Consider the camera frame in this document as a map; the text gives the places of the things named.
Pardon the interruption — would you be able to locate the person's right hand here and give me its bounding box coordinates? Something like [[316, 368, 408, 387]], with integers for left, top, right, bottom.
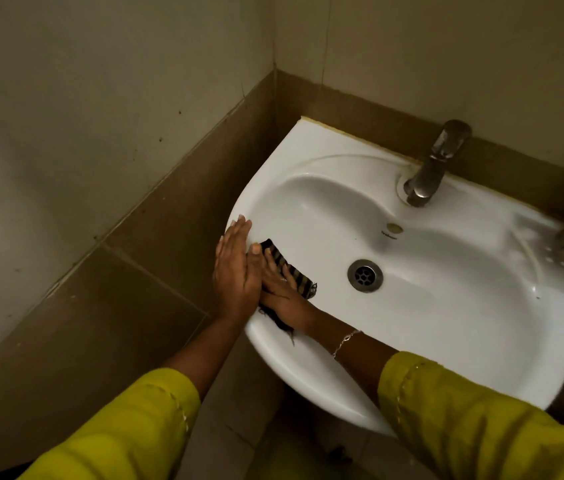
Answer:
[[259, 248, 319, 336]]

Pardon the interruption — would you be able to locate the person's left hand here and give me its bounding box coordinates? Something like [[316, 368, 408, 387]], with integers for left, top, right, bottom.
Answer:
[[212, 215, 265, 326]]

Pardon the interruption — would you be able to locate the black striped cleaning cloth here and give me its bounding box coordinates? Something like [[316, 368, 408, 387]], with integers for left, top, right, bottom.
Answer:
[[257, 238, 319, 346]]

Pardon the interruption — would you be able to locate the person's right forearm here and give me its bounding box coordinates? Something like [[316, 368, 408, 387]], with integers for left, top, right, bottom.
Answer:
[[306, 310, 399, 406]]

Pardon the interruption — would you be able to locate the person's left forearm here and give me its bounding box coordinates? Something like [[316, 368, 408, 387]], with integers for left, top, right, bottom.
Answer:
[[162, 315, 244, 401]]

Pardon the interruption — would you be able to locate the metal sink drain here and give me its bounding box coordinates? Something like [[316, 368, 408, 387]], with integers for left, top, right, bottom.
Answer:
[[347, 259, 384, 294]]

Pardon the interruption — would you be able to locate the white ceramic wash basin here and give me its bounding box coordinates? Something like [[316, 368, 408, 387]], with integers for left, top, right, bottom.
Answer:
[[225, 116, 564, 438]]

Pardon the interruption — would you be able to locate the chrome basin tap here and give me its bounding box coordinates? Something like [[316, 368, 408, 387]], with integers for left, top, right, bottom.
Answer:
[[403, 120, 473, 208]]

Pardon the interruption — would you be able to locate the yellow left sleeve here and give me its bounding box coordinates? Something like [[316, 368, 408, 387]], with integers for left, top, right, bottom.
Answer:
[[17, 367, 202, 480]]

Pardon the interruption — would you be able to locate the yellow sleeve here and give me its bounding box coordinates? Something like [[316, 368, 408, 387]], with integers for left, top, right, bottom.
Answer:
[[17, 367, 202, 480], [377, 351, 564, 480]]

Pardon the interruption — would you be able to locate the yellow right sleeve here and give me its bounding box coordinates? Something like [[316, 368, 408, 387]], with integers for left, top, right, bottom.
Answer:
[[377, 351, 564, 480]]

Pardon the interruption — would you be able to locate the silver chain bracelet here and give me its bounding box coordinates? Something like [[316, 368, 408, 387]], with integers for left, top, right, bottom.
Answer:
[[331, 329, 363, 360]]

